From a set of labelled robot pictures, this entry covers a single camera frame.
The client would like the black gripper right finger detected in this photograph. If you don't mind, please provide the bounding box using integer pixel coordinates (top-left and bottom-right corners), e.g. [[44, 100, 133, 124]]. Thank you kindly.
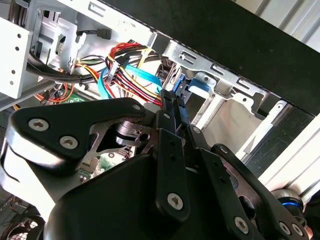
[[174, 94, 311, 240]]

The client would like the power wire with black plug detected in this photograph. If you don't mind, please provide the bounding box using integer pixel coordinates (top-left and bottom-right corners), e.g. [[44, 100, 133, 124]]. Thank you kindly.
[[104, 41, 166, 107]]

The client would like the hard disk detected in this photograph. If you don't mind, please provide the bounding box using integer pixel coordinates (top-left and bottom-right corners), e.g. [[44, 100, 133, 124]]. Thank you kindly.
[[159, 58, 226, 126]]

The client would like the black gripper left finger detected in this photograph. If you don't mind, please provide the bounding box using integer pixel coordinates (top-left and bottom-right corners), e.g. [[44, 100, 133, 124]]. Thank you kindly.
[[0, 89, 191, 223]]

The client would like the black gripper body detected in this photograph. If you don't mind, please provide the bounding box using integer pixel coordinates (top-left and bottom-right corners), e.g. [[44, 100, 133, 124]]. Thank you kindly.
[[43, 152, 234, 240]]

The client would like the blue data wire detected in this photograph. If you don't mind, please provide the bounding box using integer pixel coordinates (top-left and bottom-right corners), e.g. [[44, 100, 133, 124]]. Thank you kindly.
[[97, 64, 187, 131]]

